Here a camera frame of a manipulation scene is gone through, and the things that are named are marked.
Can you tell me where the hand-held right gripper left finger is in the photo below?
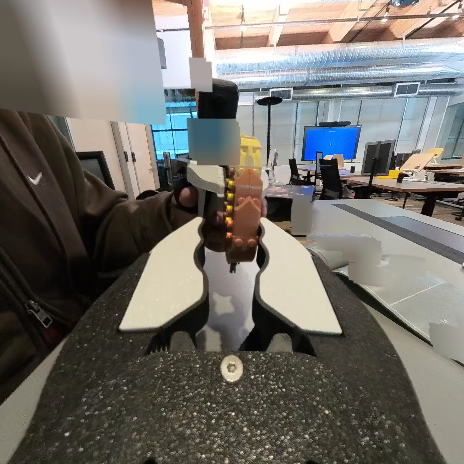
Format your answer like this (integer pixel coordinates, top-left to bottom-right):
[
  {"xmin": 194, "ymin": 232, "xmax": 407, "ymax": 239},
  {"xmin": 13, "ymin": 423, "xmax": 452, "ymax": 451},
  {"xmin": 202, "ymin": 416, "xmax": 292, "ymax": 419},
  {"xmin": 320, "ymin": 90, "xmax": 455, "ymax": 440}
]
[{"xmin": 118, "ymin": 216, "xmax": 210, "ymax": 333}]

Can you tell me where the black office chair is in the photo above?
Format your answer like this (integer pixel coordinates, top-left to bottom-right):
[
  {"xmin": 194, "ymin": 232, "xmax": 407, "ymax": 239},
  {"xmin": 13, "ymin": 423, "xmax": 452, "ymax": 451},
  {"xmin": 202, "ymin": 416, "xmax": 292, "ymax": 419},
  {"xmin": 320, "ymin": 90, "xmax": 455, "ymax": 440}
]
[
  {"xmin": 289, "ymin": 158, "xmax": 309, "ymax": 186},
  {"xmin": 317, "ymin": 158, "xmax": 344, "ymax": 201}
]

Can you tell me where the person's brown jacket torso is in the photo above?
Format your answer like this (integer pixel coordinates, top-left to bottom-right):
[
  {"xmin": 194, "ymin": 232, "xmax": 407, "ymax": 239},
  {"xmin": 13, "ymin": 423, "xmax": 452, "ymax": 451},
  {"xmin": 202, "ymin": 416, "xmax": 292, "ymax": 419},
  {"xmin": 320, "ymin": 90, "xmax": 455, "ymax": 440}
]
[{"xmin": 0, "ymin": 109, "xmax": 174, "ymax": 403}]

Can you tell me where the silver ventilation duct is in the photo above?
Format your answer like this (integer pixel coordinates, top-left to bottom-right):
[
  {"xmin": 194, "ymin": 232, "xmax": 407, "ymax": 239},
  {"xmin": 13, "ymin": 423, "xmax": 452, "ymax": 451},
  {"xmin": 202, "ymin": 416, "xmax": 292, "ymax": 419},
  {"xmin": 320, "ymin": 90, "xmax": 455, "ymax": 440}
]
[{"xmin": 215, "ymin": 37, "xmax": 464, "ymax": 92}]

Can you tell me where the black framed panel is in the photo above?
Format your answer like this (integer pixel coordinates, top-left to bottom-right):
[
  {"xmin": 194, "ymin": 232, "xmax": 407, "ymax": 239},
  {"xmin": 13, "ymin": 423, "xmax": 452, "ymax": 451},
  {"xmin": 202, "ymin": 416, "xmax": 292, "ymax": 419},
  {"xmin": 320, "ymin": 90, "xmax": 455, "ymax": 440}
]
[{"xmin": 76, "ymin": 151, "xmax": 117, "ymax": 191}]

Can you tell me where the dark desk cable strip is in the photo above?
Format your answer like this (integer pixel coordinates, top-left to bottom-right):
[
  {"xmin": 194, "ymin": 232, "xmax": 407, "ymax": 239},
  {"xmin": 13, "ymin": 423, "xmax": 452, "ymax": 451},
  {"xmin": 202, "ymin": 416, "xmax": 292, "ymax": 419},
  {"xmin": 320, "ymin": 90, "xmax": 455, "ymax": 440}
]
[{"xmin": 333, "ymin": 203, "xmax": 464, "ymax": 266}]

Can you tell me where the black box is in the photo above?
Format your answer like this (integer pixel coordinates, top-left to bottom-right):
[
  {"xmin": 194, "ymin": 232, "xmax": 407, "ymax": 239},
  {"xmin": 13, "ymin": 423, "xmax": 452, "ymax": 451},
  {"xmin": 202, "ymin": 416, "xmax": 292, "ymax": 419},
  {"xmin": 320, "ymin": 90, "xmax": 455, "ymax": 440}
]
[{"xmin": 268, "ymin": 184, "xmax": 315, "ymax": 222}]

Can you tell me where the grey desk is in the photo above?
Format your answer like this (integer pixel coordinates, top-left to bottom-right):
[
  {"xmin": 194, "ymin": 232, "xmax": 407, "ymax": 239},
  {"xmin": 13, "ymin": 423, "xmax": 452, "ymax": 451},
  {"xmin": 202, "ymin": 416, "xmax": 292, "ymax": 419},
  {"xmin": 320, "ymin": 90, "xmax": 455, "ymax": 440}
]
[{"xmin": 0, "ymin": 199, "xmax": 464, "ymax": 464}]

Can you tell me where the wooden office table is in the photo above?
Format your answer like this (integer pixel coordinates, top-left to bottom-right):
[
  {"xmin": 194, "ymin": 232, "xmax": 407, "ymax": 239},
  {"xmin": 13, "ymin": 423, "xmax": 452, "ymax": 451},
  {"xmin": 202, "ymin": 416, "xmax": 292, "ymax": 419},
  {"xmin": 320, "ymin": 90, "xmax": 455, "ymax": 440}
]
[{"xmin": 340, "ymin": 175, "xmax": 464, "ymax": 219}]

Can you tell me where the tilted light wooden board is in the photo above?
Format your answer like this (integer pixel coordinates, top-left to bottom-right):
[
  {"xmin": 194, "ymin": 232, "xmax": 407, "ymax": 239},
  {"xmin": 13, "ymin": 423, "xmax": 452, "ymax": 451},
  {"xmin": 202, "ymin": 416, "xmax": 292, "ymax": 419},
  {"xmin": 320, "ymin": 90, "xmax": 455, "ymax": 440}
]
[{"xmin": 400, "ymin": 147, "xmax": 445, "ymax": 173}]

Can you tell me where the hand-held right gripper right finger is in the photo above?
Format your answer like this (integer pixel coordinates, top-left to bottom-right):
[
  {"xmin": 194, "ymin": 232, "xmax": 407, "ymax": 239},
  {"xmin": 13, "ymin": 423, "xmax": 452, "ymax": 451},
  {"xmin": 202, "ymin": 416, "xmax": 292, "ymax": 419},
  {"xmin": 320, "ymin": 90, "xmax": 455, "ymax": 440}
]
[{"xmin": 254, "ymin": 217, "xmax": 344, "ymax": 335}]

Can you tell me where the large blue display screen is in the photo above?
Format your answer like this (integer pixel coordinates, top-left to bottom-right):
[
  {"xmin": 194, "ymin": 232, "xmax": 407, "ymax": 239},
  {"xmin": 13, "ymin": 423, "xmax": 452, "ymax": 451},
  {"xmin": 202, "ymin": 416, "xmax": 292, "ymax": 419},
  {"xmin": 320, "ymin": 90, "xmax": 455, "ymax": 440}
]
[{"xmin": 302, "ymin": 125, "xmax": 362, "ymax": 162}]

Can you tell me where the black computer monitor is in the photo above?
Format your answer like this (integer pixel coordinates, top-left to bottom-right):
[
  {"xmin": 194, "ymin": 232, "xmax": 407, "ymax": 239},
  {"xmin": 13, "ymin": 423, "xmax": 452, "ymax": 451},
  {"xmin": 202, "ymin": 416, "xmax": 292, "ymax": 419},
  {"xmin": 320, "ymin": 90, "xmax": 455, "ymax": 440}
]
[{"xmin": 362, "ymin": 139, "xmax": 396, "ymax": 177}]

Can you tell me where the person's left hand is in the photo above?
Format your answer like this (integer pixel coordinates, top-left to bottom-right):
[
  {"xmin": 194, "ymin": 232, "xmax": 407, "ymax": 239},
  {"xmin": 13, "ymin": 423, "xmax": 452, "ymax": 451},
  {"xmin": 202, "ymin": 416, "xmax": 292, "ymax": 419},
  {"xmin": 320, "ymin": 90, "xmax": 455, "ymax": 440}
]
[{"xmin": 177, "ymin": 183, "xmax": 230, "ymax": 251}]

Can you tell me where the person's left forearm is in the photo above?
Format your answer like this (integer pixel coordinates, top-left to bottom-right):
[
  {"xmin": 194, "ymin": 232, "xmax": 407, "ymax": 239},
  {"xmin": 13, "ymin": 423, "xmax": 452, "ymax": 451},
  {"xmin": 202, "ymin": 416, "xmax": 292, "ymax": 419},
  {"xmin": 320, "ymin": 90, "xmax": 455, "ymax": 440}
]
[{"xmin": 101, "ymin": 188, "xmax": 182, "ymax": 261}]

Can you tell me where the brown and tan brick model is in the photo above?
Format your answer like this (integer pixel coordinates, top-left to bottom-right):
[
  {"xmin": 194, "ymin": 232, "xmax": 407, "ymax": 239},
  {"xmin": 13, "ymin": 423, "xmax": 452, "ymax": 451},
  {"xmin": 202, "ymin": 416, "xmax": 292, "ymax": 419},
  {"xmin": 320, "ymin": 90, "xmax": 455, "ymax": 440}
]
[{"xmin": 224, "ymin": 133, "xmax": 264, "ymax": 273}]

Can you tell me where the black floor lamp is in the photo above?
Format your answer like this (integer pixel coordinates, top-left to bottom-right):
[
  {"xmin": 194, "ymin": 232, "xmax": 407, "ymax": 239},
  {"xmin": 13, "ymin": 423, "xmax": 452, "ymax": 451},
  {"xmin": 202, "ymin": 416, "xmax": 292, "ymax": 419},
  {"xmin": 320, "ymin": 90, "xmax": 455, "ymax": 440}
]
[{"xmin": 257, "ymin": 96, "xmax": 283, "ymax": 171}]

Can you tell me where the wooden building column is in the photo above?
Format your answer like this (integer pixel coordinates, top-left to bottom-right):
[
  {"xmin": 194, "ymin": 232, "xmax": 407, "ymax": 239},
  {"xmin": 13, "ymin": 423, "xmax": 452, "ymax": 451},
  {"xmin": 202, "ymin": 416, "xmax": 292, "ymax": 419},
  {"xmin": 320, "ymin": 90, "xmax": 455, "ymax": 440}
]
[{"xmin": 186, "ymin": 0, "xmax": 217, "ymax": 59}]

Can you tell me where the white double door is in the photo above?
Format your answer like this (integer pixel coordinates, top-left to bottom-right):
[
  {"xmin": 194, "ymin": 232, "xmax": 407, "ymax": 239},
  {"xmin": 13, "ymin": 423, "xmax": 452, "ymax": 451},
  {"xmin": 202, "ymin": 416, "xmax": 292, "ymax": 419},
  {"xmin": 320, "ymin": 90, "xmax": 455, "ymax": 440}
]
[{"xmin": 110, "ymin": 121, "xmax": 161, "ymax": 197}]

